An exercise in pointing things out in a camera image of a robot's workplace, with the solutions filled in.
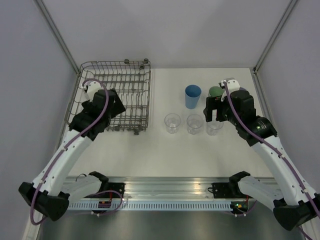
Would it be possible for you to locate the green plastic cup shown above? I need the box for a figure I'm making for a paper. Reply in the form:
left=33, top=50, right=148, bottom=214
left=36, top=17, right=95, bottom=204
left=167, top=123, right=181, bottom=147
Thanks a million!
left=208, top=86, right=225, bottom=98

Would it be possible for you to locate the clear glass cup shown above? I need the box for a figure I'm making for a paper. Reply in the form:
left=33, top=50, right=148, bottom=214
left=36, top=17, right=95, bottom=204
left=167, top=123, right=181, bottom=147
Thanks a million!
left=186, top=114, right=204, bottom=135
left=206, top=121, right=224, bottom=136
left=164, top=113, right=181, bottom=134

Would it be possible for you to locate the blue plastic cup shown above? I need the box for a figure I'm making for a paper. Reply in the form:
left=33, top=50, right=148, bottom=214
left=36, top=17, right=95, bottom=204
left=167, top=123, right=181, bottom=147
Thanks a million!
left=184, top=84, right=202, bottom=109

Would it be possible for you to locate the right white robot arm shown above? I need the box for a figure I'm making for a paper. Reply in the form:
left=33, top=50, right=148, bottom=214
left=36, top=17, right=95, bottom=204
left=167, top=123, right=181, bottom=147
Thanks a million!
left=203, top=90, right=320, bottom=231

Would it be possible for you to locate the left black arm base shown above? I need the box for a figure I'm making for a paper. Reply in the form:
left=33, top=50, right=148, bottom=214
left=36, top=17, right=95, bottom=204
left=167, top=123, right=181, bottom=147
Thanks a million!
left=80, top=181, right=125, bottom=199

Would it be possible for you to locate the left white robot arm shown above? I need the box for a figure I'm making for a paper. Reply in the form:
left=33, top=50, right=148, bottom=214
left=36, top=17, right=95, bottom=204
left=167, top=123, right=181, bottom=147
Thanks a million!
left=18, top=89, right=126, bottom=221

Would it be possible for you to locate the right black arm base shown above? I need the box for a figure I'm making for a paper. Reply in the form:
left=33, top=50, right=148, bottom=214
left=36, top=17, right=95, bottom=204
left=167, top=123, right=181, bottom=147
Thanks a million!
left=211, top=182, right=237, bottom=199

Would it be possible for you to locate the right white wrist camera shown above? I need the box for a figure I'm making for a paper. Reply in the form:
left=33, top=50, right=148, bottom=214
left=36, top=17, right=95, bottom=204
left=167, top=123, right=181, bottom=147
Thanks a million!
left=219, top=78, right=241, bottom=102

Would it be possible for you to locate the grey wire dish rack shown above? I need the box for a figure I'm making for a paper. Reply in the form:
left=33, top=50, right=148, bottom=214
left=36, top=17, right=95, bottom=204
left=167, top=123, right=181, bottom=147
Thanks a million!
left=64, top=58, right=151, bottom=135

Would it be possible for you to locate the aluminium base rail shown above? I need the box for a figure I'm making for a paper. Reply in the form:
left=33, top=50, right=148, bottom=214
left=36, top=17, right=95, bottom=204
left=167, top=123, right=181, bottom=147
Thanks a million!
left=109, top=176, right=229, bottom=201

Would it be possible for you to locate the left aluminium frame post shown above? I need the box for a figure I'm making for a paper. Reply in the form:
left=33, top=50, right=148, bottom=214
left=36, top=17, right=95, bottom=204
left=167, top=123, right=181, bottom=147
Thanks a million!
left=33, top=0, right=79, bottom=73

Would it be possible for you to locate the aluminium frame post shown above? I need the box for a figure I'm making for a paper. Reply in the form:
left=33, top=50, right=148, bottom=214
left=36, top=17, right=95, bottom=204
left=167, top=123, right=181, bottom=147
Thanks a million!
left=33, top=0, right=79, bottom=73
left=252, top=0, right=300, bottom=74

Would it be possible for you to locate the white slotted cable duct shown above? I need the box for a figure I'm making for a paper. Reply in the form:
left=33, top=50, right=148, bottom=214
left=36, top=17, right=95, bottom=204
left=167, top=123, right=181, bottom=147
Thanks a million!
left=68, top=200, right=232, bottom=212

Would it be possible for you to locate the right aluminium frame post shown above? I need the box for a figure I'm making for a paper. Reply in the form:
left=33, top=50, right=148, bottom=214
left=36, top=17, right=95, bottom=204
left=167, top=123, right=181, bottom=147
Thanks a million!
left=252, top=0, right=300, bottom=74

